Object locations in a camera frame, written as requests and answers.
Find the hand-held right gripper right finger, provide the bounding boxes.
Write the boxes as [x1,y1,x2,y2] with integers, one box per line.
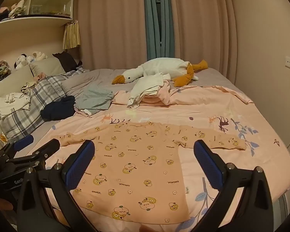
[193,139,274,232]

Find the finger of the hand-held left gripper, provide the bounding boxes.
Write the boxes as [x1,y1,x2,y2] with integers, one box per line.
[7,139,61,172]
[0,135,35,159]

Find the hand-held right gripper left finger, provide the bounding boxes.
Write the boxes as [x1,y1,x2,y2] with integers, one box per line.
[16,140,104,232]

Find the white folded clothes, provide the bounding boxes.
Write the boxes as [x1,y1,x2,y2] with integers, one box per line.
[0,92,31,116]

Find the dark navy garment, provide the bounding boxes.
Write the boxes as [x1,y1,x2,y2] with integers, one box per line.
[41,96,76,121]

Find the pale pink white-cuffed garment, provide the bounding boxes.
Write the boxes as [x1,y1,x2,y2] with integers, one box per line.
[74,106,93,118]

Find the grey plaid blanket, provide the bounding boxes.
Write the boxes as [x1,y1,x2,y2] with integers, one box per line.
[0,66,90,141]

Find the beige pillow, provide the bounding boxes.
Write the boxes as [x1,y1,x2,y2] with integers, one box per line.
[0,65,35,98]
[29,57,66,78]

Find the pink animal print duvet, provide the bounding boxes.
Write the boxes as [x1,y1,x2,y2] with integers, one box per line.
[42,84,290,232]

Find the grey garment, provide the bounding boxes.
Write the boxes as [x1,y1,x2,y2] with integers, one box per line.
[75,84,114,110]

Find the white dark-eared plush toy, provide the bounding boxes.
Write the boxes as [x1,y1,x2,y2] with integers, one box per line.
[14,54,31,70]

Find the dark brown pillow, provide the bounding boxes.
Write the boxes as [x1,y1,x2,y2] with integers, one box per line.
[53,51,83,73]

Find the white folded garment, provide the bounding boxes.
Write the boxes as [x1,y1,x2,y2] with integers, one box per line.
[127,74,171,109]

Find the white goose plush toy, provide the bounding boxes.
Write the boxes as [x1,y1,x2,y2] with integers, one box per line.
[112,57,208,87]

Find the yellow striped hanging cloth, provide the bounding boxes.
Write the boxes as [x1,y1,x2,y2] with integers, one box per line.
[63,20,81,50]

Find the cream cloth bundle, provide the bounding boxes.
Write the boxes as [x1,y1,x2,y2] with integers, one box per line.
[8,0,27,18]

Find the pink folded blanket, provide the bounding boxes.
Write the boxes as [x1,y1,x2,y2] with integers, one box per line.
[170,0,237,87]

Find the pink curtain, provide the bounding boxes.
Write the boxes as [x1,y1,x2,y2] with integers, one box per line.
[74,0,150,70]

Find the teal curtain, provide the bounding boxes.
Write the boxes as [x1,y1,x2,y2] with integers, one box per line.
[143,0,176,61]

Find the white wall shelf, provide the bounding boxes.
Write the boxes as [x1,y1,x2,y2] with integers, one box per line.
[0,0,76,35]

